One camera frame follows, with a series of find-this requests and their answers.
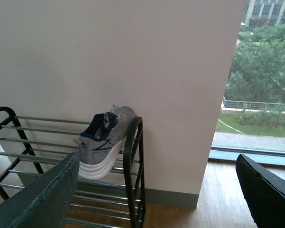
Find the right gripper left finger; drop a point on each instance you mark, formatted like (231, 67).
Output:
(45, 202)

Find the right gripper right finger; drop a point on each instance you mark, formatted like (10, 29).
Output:
(263, 191)

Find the grey sneaker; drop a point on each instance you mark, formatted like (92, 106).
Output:
(100, 143)

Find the black metal shoe rack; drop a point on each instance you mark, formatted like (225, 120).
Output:
(33, 145)

